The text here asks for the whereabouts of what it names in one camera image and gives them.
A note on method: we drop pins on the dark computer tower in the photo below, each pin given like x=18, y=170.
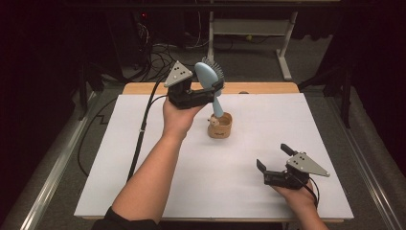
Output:
x=127, y=38

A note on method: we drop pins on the metal floor rail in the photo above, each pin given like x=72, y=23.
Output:
x=367, y=179
x=54, y=172

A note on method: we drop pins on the black metal stand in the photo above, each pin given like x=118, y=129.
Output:
x=83, y=96
x=346, y=102

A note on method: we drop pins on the small yellow-green ball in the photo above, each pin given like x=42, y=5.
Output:
x=249, y=37

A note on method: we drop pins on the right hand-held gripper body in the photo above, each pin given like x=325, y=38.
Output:
x=287, y=179

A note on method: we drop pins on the white metal desk frame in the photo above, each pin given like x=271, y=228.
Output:
x=209, y=38

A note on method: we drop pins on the white board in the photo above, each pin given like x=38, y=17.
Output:
x=239, y=159

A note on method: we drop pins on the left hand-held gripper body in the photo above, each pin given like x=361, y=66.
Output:
x=186, y=97

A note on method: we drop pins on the light blue hairbrush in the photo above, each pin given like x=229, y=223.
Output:
x=206, y=75

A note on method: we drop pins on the person's right hand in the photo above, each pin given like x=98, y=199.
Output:
x=297, y=198

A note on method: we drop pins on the wooden table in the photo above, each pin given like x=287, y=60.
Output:
x=255, y=87

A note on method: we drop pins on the black sleeve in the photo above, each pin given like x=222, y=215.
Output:
x=127, y=223

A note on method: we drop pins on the person's left hand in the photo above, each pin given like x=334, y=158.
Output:
x=177, y=121

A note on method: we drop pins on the tan holder cup with figurine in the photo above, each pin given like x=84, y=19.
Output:
x=220, y=131

